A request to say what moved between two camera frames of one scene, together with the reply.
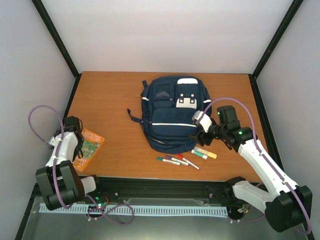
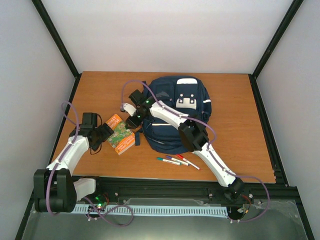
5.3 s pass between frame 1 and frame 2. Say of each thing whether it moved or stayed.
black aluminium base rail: stayed
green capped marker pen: stayed
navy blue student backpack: stayed
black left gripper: moved
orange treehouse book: moved
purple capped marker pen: stayed
